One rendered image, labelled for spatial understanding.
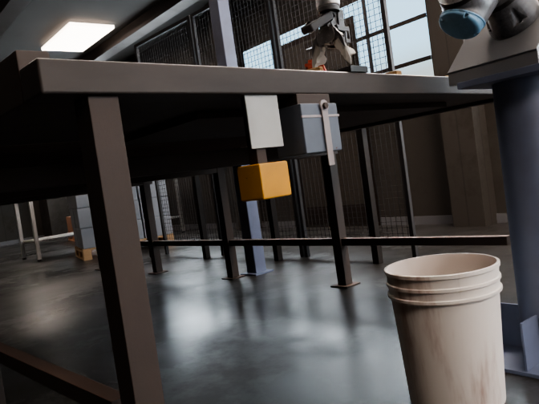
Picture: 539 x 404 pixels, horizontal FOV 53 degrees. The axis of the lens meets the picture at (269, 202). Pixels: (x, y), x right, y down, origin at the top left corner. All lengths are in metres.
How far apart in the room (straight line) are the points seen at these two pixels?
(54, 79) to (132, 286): 0.38
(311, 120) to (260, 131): 0.15
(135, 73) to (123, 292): 0.40
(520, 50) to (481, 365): 0.86
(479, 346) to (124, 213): 0.93
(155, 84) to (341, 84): 0.56
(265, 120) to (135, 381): 0.62
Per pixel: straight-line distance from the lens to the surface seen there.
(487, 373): 1.53
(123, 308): 1.03
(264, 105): 1.26
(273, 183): 1.21
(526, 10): 1.79
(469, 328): 1.46
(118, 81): 1.04
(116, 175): 1.02
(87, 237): 6.60
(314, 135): 1.32
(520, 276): 1.82
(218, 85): 1.17
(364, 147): 3.58
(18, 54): 1.08
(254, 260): 3.79
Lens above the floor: 0.67
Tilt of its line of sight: 3 degrees down
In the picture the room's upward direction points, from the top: 8 degrees counter-clockwise
